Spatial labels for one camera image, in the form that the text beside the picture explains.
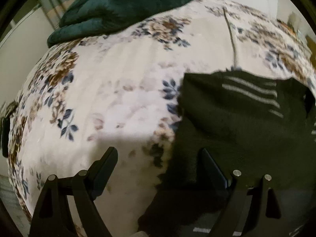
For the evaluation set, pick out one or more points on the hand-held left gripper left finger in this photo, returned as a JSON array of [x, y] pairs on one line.
[[106, 167]]

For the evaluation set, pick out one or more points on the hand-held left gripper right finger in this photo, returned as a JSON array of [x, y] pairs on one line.
[[214, 167]]

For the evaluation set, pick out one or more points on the black garment with grey stripes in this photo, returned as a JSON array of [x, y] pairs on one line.
[[237, 140]]

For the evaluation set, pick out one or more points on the floral printed blanket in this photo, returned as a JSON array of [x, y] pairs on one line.
[[123, 91]]

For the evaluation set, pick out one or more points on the dark green plush blanket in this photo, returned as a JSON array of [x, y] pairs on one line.
[[118, 7]]

